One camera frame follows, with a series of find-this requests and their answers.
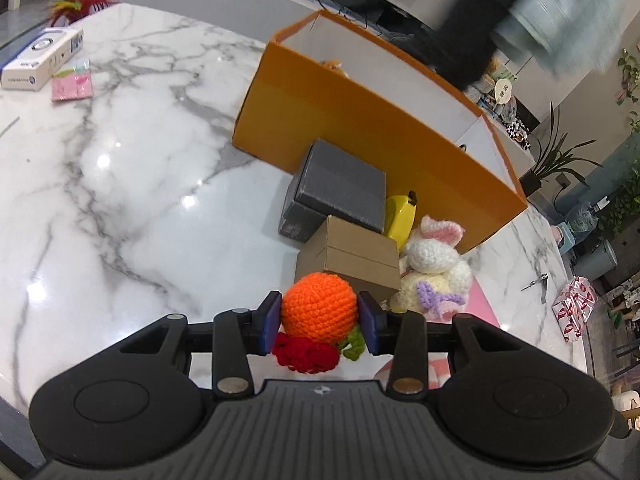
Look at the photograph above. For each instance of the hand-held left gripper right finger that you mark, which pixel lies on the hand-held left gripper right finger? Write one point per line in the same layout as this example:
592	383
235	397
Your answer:
370	327

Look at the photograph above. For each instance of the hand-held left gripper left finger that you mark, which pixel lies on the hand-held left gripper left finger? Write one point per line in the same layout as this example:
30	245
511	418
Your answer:
270	322

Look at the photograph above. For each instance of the orange crochet ball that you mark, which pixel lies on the orange crochet ball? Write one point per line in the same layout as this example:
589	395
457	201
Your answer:
320	307

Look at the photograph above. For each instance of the brown cardboard box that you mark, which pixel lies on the brown cardboard box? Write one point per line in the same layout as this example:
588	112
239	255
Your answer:
350	260

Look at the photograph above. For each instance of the white crochet bunny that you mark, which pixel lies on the white crochet bunny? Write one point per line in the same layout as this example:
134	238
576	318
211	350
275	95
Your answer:
435	260

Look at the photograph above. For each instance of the dark printed box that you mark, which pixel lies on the dark printed box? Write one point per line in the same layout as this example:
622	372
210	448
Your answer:
300	215

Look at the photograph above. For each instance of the yellow tape measure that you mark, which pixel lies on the yellow tape measure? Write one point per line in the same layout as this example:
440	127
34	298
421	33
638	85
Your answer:
400	220

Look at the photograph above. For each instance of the large orange box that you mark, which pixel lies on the large orange box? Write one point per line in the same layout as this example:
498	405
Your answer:
350	110

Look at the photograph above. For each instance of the person's right forearm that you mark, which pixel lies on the person's right forearm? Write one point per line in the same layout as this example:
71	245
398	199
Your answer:
550	15

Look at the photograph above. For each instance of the green crochet leaf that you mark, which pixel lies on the green crochet leaf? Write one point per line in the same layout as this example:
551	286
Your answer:
352	347

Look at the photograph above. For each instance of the red crochet toy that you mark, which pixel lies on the red crochet toy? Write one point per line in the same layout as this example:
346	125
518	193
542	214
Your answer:
305	355

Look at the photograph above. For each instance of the pink flat board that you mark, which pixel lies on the pink flat board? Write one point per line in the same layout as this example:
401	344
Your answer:
480	307

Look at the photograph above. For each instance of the grey box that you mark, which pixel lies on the grey box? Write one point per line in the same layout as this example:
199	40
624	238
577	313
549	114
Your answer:
345	180

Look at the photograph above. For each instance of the small metal scissors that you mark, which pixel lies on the small metal scissors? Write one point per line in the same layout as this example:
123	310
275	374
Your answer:
537	281

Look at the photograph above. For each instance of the red white gift box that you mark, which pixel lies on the red white gift box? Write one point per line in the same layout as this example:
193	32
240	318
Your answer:
575	305

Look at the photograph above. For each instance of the grey trash bin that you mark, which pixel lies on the grey trash bin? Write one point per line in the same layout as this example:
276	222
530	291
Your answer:
600	260

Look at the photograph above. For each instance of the potted green plant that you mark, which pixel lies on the potted green plant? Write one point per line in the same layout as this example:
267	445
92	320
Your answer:
550	160

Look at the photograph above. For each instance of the black white checkered item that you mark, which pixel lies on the black white checkered item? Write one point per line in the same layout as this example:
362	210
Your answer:
515	127

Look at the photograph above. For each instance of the small orange toy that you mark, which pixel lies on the small orange toy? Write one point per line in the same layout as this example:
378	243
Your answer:
332	66

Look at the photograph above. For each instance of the pink packet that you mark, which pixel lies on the pink packet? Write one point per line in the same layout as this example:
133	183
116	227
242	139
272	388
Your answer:
72	85

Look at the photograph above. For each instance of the white product box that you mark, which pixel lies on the white product box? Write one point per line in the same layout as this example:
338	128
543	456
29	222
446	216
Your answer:
35	60

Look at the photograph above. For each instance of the trailing green plant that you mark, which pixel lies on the trailing green plant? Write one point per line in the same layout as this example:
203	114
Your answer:
630	85

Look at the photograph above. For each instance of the colourful feather bunch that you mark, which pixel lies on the colourful feather bunch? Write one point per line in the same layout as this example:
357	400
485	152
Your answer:
85	5

